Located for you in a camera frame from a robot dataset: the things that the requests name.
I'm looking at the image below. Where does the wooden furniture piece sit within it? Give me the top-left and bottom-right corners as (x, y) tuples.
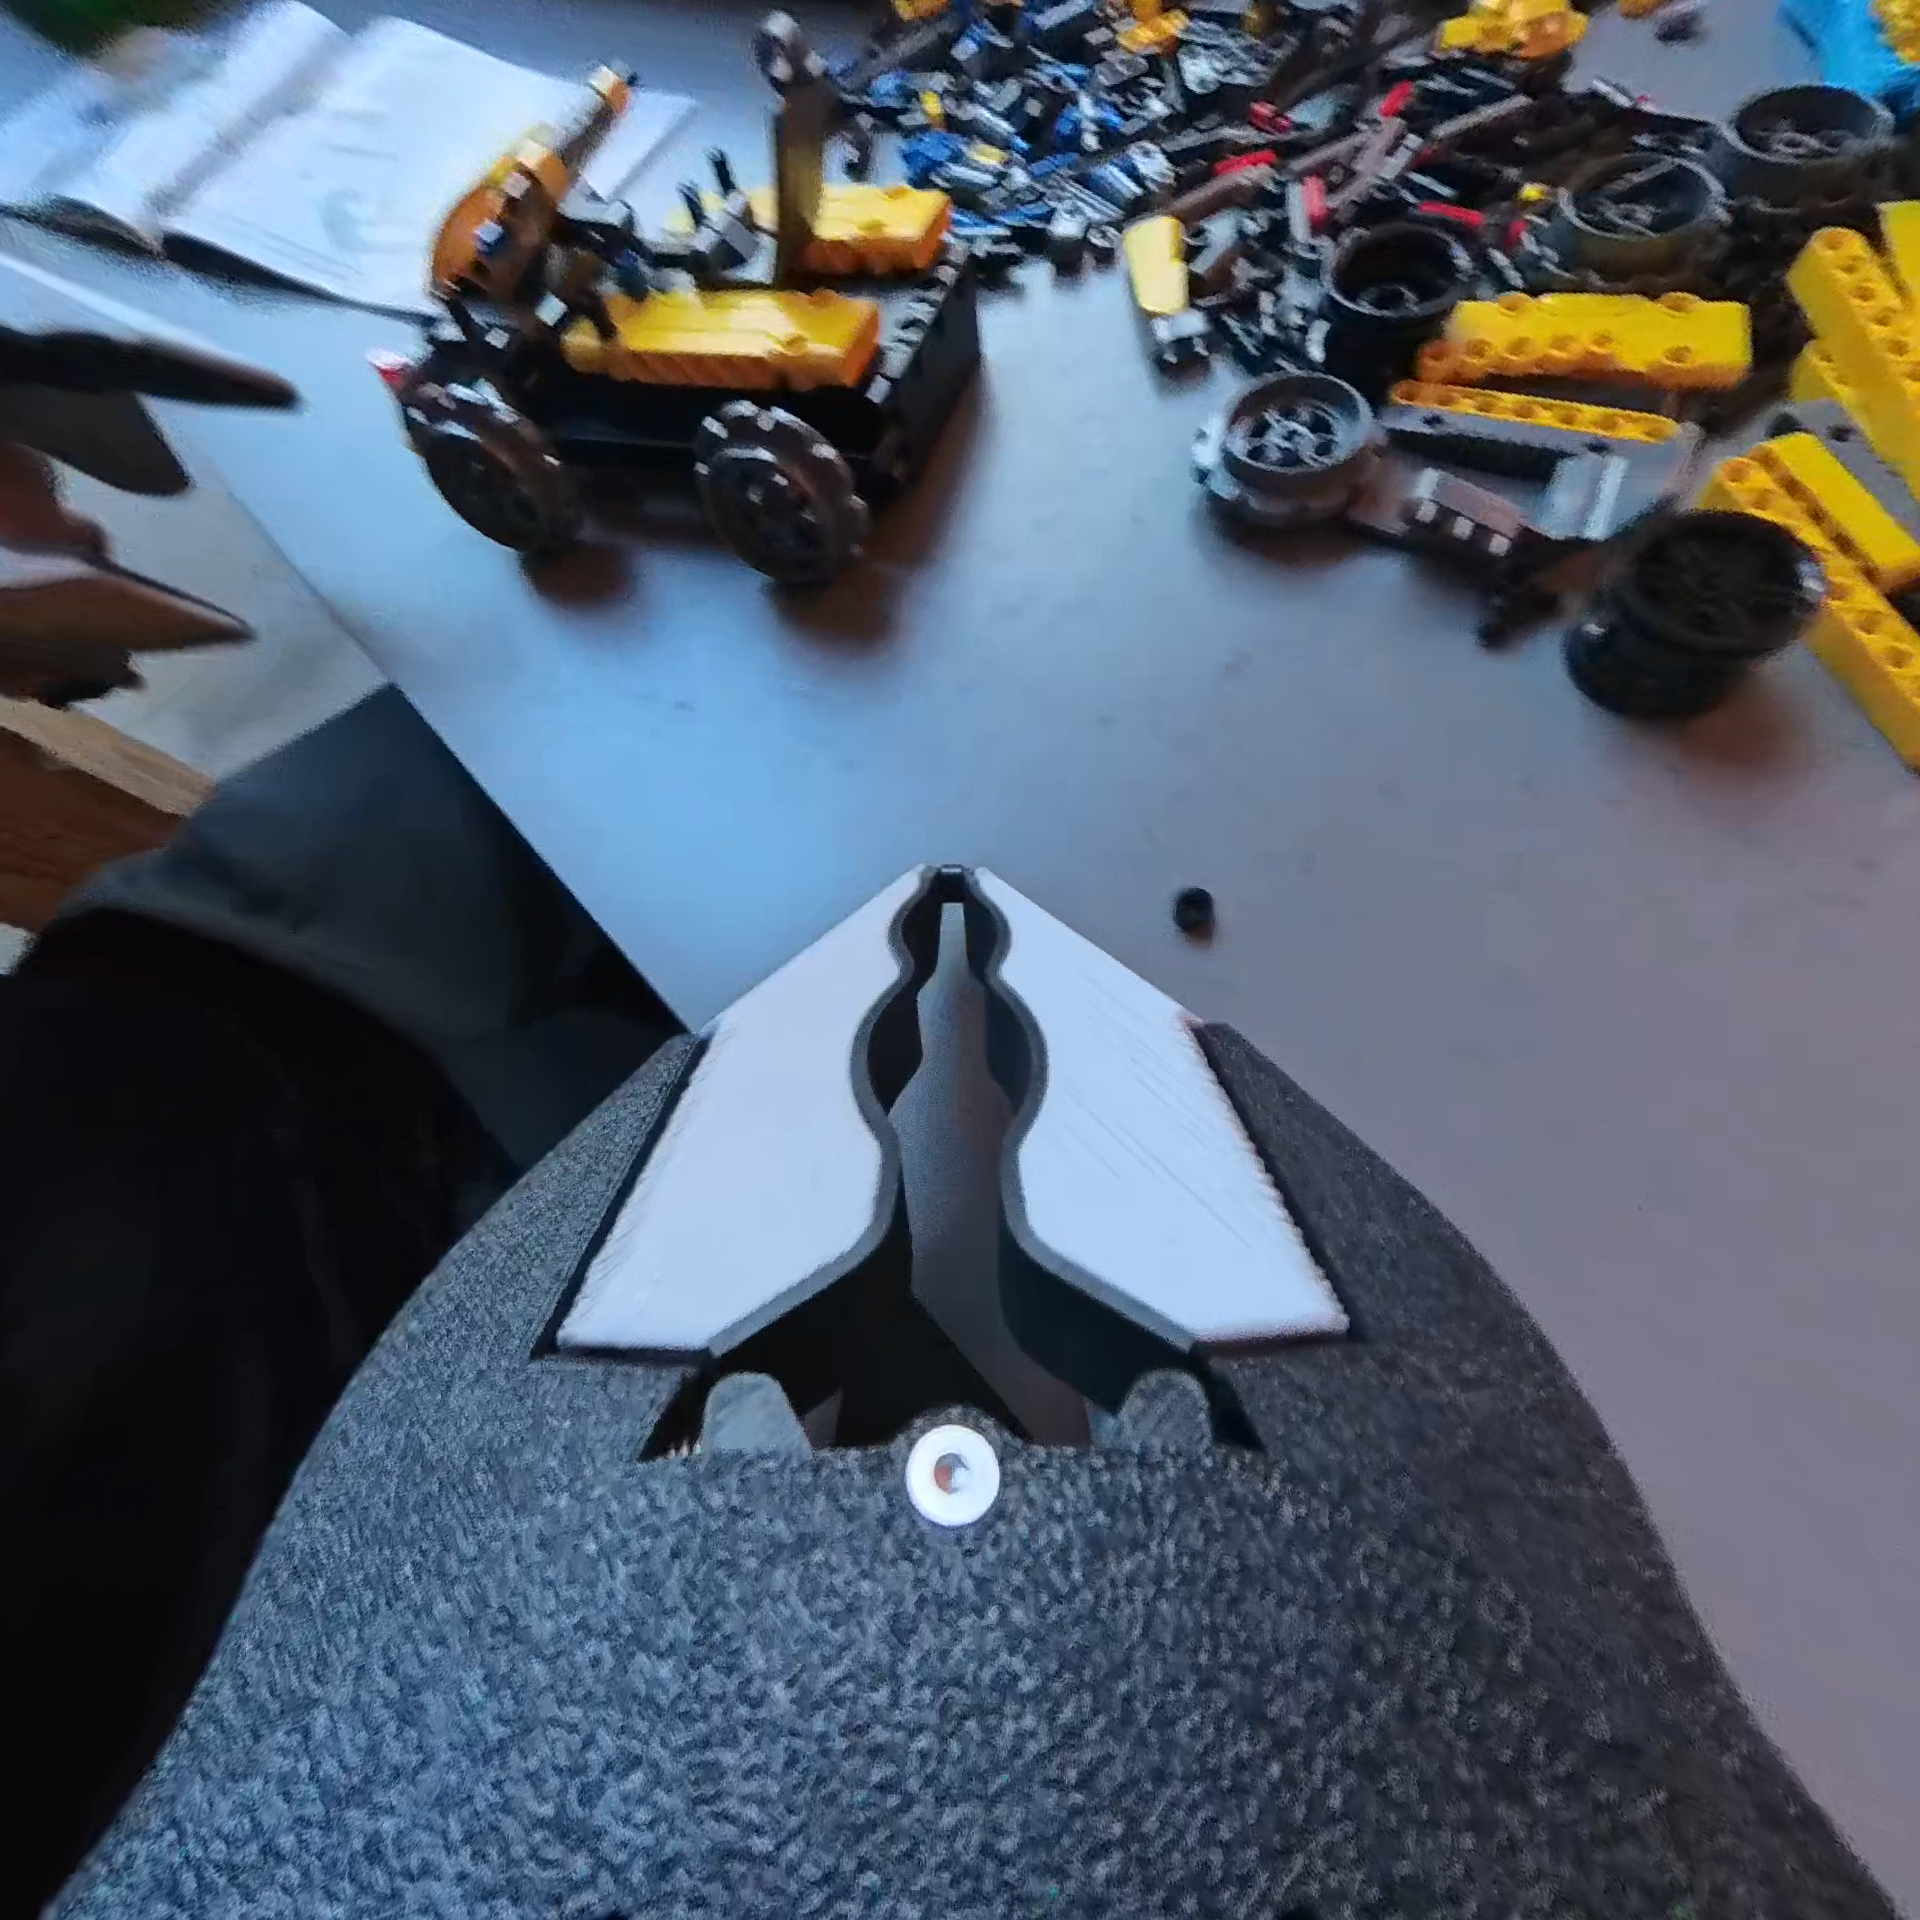
(0, 697), (216, 934)

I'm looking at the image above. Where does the yellow black brick toy car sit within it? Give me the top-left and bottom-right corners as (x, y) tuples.
(372, 12), (985, 589)

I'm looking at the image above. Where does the blue brick separator tool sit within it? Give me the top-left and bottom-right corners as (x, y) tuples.
(1777, 0), (1920, 114)

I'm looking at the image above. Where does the grey desk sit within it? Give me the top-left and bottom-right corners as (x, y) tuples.
(0, 0), (1920, 1876)

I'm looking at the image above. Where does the person's dark clothing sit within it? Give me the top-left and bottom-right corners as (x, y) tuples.
(0, 682), (706, 1920)

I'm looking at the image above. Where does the open instruction booklet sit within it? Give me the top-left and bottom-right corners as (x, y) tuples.
(0, 0), (700, 321)

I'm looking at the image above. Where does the person's left hand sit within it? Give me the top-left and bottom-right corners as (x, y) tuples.
(0, 442), (109, 561)

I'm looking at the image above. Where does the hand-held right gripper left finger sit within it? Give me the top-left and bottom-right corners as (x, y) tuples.
(555, 865), (952, 1366)

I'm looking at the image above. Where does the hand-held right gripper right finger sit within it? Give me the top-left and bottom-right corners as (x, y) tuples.
(957, 865), (1353, 1355)

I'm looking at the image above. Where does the pile of yellow beam bricks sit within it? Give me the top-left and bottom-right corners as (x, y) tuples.
(1388, 194), (1920, 770)

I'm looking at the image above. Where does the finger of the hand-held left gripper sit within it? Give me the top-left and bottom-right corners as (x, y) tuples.
(0, 540), (256, 706)
(0, 322), (302, 500)

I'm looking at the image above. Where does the pile of small brick pieces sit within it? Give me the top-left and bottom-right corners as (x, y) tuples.
(838, 0), (1788, 650)

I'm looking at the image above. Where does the yellow curved panel piece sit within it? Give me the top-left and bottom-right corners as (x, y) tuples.
(1123, 215), (1197, 321)

